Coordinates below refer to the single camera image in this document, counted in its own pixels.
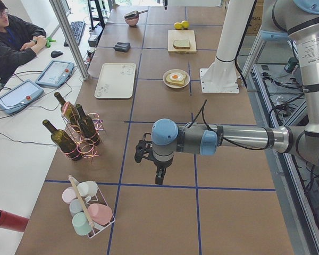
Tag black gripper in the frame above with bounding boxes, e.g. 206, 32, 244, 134
154, 158, 173, 185

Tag white round plate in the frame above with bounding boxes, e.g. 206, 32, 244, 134
163, 69, 190, 89

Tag cream bear tray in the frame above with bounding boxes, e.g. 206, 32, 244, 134
94, 63, 136, 99

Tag salmon pink cup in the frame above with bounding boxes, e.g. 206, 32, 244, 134
88, 203, 113, 225

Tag white cup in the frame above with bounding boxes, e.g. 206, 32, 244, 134
77, 181, 98, 197

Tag green wine bottle middle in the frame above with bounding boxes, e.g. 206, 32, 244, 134
75, 104, 100, 145

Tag green wine bottle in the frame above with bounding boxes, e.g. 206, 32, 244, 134
42, 120, 82, 161
75, 104, 100, 145
54, 92, 79, 125

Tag grey cup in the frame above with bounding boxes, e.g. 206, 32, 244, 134
69, 199, 83, 217

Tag mint green cup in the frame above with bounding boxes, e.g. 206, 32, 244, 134
72, 212, 92, 236

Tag light pink cup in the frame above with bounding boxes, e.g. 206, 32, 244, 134
62, 187, 77, 205

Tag fried egg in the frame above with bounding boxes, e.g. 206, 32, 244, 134
168, 72, 184, 82

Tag green wine bottle front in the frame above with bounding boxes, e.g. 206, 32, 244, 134
42, 120, 82, 161

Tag green wine bottle back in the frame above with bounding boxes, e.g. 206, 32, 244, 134
54, 92, 79, 125

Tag folded grey cloth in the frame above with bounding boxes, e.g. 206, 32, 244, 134
113, 42, 131, 53

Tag far teach pendant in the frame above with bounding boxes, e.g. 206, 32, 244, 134
35, 60, 74, 88

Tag teach pendant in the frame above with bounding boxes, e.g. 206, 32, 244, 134
35, 60, 74, 88
0, 79, 44, 115

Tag left yellow lemon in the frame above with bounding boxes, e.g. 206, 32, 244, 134
174, 22, 183, 30

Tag yellow lemon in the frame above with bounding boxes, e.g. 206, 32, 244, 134
174, 22, 183, 30
181, 20, 190, 29

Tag right yellow lemon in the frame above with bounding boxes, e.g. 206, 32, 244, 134
181, 20, 190, 29

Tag pink bowl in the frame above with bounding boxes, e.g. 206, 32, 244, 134
124, 14, 139, 27

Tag near teach pendant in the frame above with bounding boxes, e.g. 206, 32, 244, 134
0, 79, 44, 115

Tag black computer mouse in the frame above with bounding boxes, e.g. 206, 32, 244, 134
51, 50, 63, 58

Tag red cylinder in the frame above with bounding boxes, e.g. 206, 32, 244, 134
0, 209, 29, 232

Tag metal scoop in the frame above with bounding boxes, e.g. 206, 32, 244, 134
124, 10, 148, 20

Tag black keyboard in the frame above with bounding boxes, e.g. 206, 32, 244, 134
70, 21, 86, 45

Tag green tool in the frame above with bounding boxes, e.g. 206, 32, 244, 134
46, 37, 56, 48

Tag person in black jacket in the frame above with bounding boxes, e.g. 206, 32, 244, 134
0, 1, 46, 84

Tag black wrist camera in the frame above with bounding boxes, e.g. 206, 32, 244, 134
134, 133, 154, 163

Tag white wire cup rack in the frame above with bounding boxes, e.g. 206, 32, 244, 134
62, 175, 115, 238

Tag copper wire bottle rack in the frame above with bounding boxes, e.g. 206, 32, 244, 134
61, 114, 99, 161

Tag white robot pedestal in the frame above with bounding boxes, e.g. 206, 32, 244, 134
199, 0, 258, 94

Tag aluminium frame post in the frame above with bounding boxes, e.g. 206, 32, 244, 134
49, 0, 89, 81

